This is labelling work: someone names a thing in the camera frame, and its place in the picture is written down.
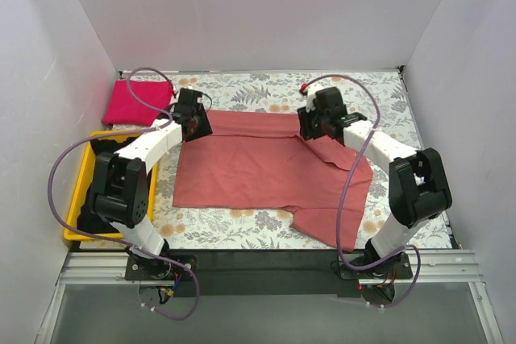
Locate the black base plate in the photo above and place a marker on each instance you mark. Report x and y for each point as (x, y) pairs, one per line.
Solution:
(263, 272)

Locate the aluminium frame rail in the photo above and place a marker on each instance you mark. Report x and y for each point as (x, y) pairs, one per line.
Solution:
(436, 296)

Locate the floral patterned table mat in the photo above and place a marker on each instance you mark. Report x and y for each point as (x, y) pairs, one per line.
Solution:
(185, 228)

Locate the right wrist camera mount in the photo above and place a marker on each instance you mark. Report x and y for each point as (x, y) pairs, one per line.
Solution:
(309, 92)

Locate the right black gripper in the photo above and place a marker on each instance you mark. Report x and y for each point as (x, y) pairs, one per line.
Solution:
(307, 127)

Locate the black t shirt in bin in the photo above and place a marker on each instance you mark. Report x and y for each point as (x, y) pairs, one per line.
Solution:
(119, 191)

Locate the yellow plastic bin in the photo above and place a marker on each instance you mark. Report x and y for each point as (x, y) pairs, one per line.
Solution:
(76, 183)

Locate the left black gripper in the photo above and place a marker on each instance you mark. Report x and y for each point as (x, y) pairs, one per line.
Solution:
(201, 125)

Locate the folded magenta t shirt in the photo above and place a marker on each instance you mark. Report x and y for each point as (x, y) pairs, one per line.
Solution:
(124, 109)

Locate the salmon pink t shirt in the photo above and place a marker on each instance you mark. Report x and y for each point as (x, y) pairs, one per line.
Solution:
(260, 161)

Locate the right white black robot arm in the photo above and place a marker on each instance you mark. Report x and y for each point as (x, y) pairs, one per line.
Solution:
(418, 188)

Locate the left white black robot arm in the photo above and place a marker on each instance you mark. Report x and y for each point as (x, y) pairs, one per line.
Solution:
(164, 134)

